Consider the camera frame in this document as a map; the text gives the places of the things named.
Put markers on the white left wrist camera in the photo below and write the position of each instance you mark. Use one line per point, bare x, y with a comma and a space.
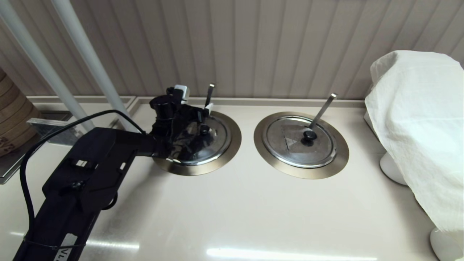
182, 92

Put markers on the white cloth cover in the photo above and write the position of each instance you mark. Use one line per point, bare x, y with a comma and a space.
417, 127

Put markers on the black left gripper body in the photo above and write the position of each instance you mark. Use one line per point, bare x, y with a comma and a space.
174, 127

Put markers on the white ceramic jar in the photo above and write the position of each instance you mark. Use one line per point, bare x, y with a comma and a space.
391, 170
444, 246

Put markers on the black glass panel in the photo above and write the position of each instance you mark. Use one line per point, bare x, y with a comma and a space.
14, 163

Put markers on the steel hinged pot lid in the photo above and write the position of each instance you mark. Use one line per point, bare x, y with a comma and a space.
214, 148
290, 152

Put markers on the bamboo steamer stack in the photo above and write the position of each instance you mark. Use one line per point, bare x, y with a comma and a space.
14, 116

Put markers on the white metal pole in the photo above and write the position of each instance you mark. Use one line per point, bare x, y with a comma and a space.
87, 50
36, 54

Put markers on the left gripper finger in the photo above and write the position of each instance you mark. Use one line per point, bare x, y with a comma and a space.
208, 108

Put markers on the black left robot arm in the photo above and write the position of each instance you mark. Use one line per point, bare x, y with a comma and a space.
83, 181

